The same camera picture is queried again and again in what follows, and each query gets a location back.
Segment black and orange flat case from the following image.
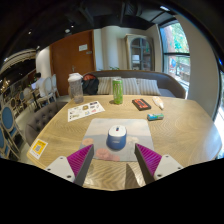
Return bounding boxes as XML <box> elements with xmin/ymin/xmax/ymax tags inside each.
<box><xmin>131</xmin><ymin>98</ymin><xmax>152</xmax><ymax>112</ymax></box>

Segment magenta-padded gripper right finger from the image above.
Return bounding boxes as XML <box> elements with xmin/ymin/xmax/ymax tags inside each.
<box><xmin>134</xmin><ymin>143</ymin><xmax>185</xmax><ymax>186</ymax></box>

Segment white sticker sheet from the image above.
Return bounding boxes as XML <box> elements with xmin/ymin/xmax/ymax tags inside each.
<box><xmin>67</xmin><ymin>100</ymin><xmax>106</xmax><ymax>123</ymax></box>

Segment white squeeze tube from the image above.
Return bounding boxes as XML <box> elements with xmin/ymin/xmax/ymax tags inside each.
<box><xmin>152</xmin><ymin>96</ymin><xmax>165</xmax><ymax>111</ymax></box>

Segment black backpack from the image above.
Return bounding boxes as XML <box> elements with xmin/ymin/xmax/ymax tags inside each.
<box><xmin>81</xmin><ymin>73</ymin><xmax>100</xmax><ymax>96</ymax></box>

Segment floral landscape print mouse pad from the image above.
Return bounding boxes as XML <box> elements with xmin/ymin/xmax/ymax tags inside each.
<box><xmin>79</xmin><ymin>117</ymin><xmax>155</xmax><ymax>163</ymax></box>

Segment arched glass-door cabinet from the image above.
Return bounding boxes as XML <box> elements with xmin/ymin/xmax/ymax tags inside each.
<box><xmin>124</xmin><ymin>34</ymin><xmax>156</xmax><ymax>72</ymax></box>

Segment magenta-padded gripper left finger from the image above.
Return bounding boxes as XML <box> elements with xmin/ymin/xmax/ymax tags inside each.
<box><xmin>44</xmin><ymin>143</ymin><xmax>95</xmax><ymax>187</ymax></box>

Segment yellow and white code card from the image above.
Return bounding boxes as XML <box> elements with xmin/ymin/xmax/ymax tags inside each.
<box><xmin>28</xmin><ymin>137</ymin><xmax>49</xmax><ymax>160</ymax></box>

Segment clear shaker bottle white lid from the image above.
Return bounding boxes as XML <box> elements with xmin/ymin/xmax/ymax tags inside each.
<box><xmin>67</xmin><ymin>72</ymin><xmax>85</xmax><ymax>104</ymax></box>

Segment small teal packet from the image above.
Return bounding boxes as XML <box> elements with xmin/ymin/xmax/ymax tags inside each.
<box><xmin>146</xmin><ymin>112</ymin><xmax>165</xmax><ymax>122</ymax></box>

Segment large black-framed window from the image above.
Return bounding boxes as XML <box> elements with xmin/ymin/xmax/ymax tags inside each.
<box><xmin>159</xmin><ymin>21</ymin><xmax>191</xmax><ymax>92</ymax></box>

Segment white chairs group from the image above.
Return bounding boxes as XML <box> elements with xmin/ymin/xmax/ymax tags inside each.
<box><xmin>36</xmin><ymin>73</ymin><xmax>61</xmax><ymax>108</ymax></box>

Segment green drink can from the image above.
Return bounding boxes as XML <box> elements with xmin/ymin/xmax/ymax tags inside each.
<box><xmin>111</xmin><ymin>77</ymin><xmax>124</xmax><ymax>106</ymax></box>

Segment person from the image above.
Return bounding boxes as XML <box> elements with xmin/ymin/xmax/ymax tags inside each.
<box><xmin>31</xmin><ymin>72</ymin><xmax>46</xmax><ymax>98</ymax></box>

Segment white and blue computer mouse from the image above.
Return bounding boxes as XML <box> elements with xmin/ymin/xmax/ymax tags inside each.
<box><xmin>105</xmin><ymin>124</ymin><xmax>128</xmax><ymax>152</ymax></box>

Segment grey curved sofa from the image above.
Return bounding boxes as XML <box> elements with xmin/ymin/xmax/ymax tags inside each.
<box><xmin>82</xmin><ymin>69</ymin><xmax>187</xmax><ymax>100</ymax></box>

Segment grey tufted armchair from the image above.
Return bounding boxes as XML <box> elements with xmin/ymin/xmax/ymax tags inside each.
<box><xmin>24</xmin><ymin>101</ymin><xmax>70</xmax><ymax>147</ymax></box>

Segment brown wooden door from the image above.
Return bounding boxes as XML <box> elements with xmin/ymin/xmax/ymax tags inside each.
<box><xmin>49</xmin><ymin>29</ymin><xmax>97</xmax><ymax>97</ymax></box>

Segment blue-backed chairs group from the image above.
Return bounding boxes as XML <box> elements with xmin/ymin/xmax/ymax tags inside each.
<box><xmin>0</xmin><ymin>89</ymin><xmax>32</xmax><ymax>160</ymax></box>

